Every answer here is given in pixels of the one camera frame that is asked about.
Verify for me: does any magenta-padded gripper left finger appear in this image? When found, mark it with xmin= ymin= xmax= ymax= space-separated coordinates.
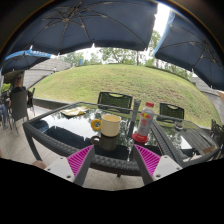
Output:
xmin=44 ymin=144 xmax=97 ymax=187

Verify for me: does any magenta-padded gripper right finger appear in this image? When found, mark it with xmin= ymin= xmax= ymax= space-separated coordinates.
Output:
xmin=131 ymin=143 xmax=184 ymax=186

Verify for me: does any red-capped drink bottle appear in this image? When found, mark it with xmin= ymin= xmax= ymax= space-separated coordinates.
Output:
xmin=135 ymin=101 xmax=156 ymax=138

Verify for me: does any black wicker glass-top table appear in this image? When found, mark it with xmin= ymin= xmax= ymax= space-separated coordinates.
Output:
xmin=149 ymin=113 xmax=224 ymax=162
xmin=22 ymin=100 xmax=168 ymax=178

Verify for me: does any round ashtray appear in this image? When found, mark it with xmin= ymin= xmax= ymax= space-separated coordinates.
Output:
xmin=173 ymin=120 xmax=185 ymax=131

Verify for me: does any yellow wrapper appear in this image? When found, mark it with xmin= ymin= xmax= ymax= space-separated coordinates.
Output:
xmin=60 ymin=105 xmax=91 ymax=118

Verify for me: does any dark green plastic chair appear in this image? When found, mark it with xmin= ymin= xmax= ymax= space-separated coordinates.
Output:
xmin=158 ymin=102 xmax=186 ymax=121
xmin=96 ymin=91 xmax=134 ymax=111

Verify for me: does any dark patio chair group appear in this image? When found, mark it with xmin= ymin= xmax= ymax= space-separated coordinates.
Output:
xmin=209 ymin=118 xmax=224 ymax=148

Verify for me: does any black wicker chair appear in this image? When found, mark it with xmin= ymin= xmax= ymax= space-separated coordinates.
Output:
xmin=27 ymin=87 xmax=37 ymax=116
xmin=8 ymin=89 xmax=31 ymax=126

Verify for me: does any person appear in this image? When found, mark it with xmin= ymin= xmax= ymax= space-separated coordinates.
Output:
xmin=9 ymin=75 xmax=33 ymax=101
xmin=0 ymin=103 xmax=10 ymax=130

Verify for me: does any navy umbrella with light-blue edge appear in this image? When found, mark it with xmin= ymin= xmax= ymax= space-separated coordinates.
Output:
xmin=152 ymin=9 xmax=224 ymax=92

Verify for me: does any blue umbrella with white lettering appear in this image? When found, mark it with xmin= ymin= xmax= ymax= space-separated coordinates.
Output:
xmin=0 ymin=49 xmax=53 ymax=76

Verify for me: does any large navy patio umbrella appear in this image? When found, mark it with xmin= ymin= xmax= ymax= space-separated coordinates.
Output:
xmin=0 ymin=0 xmax=159 ymax=65

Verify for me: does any cream mug with yellow handle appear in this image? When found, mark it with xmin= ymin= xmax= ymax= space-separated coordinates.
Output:
xmin=90 ymin=114 xmax=122 ymax=138

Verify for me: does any grey upright post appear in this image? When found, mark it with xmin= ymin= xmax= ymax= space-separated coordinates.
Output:
xmin=132 ymin=98 xmax=142 ymax=118

